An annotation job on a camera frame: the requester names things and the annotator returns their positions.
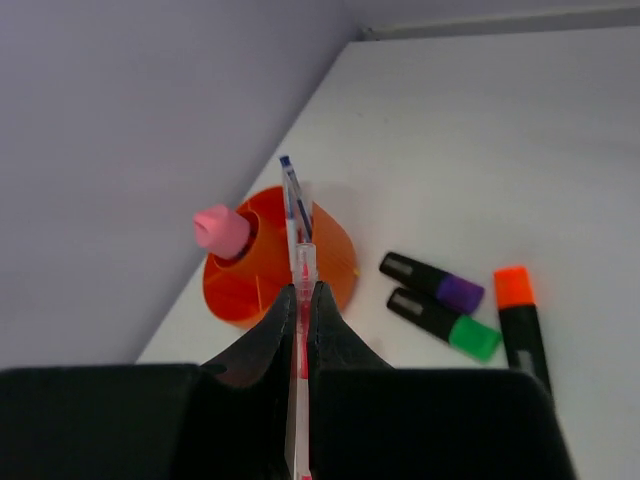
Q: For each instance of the orange cap highlighter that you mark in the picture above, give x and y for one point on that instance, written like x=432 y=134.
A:
x=520 y=326

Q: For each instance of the pink patterned tube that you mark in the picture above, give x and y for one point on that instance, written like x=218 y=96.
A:
x=222 y=231

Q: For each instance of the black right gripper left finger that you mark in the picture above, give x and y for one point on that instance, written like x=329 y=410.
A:
x=252 y=407

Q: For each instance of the dark blue gel pen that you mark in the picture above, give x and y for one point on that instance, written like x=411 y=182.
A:
x=305 y=220

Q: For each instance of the green cap highlighter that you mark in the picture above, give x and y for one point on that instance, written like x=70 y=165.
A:
x=459 y=331

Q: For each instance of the red gel pen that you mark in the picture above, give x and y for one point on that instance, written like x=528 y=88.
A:
x=303 y=325

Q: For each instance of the purple cap highlighter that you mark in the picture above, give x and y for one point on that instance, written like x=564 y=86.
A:
x=449 y=289

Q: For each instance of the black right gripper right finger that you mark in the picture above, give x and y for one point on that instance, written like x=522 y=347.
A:
x=342 y=421

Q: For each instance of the orange round organizer container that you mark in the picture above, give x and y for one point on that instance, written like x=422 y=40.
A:
x=256 y=249

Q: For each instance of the blue ballpoint pen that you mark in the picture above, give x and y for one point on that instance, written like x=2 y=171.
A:
x=292 y=215

